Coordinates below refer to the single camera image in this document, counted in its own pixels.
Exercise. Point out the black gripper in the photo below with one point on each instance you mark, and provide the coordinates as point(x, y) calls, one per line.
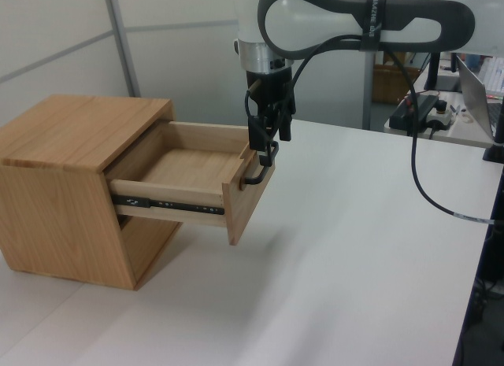
point(269, 86)

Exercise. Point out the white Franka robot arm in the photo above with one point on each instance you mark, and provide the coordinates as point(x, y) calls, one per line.
point(315, 19)

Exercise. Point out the brown cardboard box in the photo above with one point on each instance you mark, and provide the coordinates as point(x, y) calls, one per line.
point(393, 84)

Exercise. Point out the black power box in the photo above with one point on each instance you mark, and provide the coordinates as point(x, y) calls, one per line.
point(401, 114)

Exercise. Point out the white emergency stop button box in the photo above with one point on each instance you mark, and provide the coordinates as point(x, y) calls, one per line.
point(441, 116)

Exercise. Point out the black monitor stand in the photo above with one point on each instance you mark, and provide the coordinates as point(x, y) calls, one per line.
point(434, 71)

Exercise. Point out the grey side desk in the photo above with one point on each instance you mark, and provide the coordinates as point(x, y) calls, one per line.
point(464, 135)

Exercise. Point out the silver laptop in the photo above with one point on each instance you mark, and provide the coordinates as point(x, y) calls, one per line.
point(474, 94)

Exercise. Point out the white keyboard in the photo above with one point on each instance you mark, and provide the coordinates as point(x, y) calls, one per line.
point(494, 75)

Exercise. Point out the wooden cabinet housing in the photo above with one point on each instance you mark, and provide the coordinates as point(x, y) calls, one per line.
point(47, 208)

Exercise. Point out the grey partition post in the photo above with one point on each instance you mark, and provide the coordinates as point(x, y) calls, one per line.
point(124, 43)
point(370, 94)

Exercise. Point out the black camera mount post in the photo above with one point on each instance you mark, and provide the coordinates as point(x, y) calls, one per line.
point(497, 149)

